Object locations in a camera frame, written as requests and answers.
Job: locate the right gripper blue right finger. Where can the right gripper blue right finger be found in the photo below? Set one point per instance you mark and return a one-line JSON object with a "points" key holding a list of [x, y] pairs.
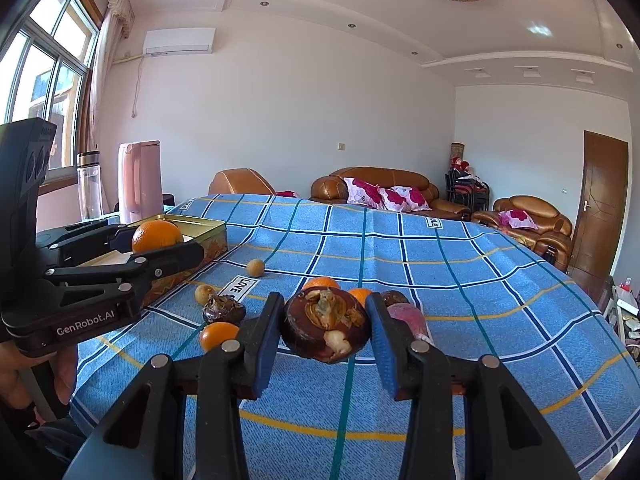
{"points": [[390, 341]]}

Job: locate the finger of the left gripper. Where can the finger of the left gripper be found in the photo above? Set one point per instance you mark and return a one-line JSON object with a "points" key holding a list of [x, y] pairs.
{"points": [[82, 242], [140, 280]]}

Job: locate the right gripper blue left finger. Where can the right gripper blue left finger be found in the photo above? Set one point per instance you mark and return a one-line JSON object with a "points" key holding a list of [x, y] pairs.
{"points": [[259, 338]]}

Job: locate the dark mangosteen back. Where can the dark mangosteen back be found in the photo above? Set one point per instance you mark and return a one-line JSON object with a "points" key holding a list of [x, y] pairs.
{"points": [[392, 297]]}

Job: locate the dark mangosteen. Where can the dark mangosteen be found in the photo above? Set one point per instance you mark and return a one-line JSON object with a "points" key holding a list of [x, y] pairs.
{"points": [[392, 297], [223, 308], [324, 323]]}

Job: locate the orange fruit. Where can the orange fruit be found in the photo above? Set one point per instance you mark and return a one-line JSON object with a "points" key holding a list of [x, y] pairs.
{"points": [[321, 281], [155, 234], [361, 295], [214, 334]]}

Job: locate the purple red onion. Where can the purple red onion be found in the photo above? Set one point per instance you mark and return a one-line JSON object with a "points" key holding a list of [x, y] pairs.
{"points": [[413, 318]]}

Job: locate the orange fruit front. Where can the orange fruit front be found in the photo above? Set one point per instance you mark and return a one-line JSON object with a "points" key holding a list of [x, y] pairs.
{"points": [[155, 234]]}

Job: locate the small tan longan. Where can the small tan longan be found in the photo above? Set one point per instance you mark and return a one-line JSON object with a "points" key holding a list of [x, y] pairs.
{"points": [[255, 268], [203, 293]]}

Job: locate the dark mangosteen front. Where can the dark mangosteen front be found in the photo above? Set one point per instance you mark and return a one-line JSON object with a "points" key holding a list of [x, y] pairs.
{"points": [[324, 323]]}

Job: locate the person's left hand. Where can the person's left hand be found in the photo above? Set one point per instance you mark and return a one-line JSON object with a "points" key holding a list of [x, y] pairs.
{"points": [[13, 391]]}

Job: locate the clear glass water bottle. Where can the clear glass water bottle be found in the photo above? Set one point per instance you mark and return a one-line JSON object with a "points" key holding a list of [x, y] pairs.
{"points": [[89, 182]]}

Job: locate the gold metal tin box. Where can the gold metal tin box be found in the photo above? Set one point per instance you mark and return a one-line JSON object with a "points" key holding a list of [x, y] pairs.
{"points": [[203, 240]]}

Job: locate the pink electric kettle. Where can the pink electric kettle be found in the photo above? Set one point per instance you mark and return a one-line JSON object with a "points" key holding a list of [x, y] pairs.
{"points": [[139, 181]]}

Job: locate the blue plaid tablecloth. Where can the blue plaid tablecloth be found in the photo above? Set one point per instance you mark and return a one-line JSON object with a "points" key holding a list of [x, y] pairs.
{"points": [[524, 379]]}

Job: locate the pink floral pillow right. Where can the pink floral pillow right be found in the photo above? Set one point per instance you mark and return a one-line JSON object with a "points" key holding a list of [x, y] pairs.
{"points": [[404, 199]]}

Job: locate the pink floral pillow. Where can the pink floral pillow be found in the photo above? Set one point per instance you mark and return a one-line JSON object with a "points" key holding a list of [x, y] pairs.
{"points": [[364, 194], [404, 199]]}

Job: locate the pink floral pillow left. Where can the pink floral pillow left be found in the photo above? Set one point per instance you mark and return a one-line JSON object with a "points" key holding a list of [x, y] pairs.
{"points": [[364, 194]]}

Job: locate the brown leather three-seat sofa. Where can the brown leather three-seat sofa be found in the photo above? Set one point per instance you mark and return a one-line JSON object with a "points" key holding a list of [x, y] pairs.
{"points": [[332, 189]]}

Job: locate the brown leather armchair left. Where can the brown leather armchair left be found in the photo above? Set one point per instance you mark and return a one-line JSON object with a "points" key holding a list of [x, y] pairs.
{"points": [[240, 181]]}

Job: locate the brown leather armchair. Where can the brown leather armchair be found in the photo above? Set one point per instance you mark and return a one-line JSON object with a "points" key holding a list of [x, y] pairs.
{"points": [[240, 181], [553, 239]]}

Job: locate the stacked dark chairs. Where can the stacked dark chairs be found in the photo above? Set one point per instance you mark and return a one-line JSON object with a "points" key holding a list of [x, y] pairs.
{"points": [[465, 188]]}

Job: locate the pink floral pillow armchair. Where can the pink floral pillow armchair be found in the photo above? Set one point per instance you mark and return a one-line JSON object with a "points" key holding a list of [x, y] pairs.
{"points": [[517, 219]]}

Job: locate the brown leather armchair right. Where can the brown leather armchair right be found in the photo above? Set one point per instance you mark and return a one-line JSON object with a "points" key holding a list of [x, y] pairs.
{"points": [[553, 239]]}

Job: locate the pink curtain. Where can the pink curtain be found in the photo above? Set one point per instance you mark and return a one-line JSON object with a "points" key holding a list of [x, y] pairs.
{"points": [[116, 26]]}

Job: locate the brown wooden door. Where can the brown wooden door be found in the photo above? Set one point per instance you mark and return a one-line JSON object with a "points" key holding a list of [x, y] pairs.
{"points": [[602, 204]]}

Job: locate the window with frame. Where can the window with frame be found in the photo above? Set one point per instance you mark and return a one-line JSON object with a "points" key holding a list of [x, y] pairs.
{"points": [[44, 74]]}

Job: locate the white wall air conditioner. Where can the white wall air conditioner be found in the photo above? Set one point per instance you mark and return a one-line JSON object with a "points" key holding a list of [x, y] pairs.
{"points": [[179, 41]]}

